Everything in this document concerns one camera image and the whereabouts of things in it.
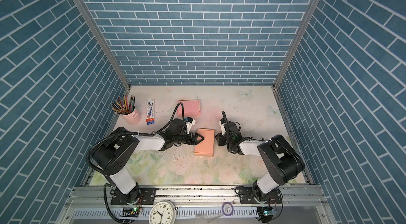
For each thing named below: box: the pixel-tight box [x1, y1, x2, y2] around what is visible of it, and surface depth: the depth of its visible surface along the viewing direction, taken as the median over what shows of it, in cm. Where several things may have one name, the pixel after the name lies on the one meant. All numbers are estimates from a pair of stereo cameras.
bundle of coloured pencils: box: [110, 95, 136, 115], surface depth 95 cm
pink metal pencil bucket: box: [122, 105, 142, 126], surface depth 96 cm
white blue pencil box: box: [146, 98, 155, 126], surface depth 107 cm
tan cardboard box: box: [194, 127, 216, 157], surface depth 88 cm
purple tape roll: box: [221, 201, 234, 217], surface depth 72 cm
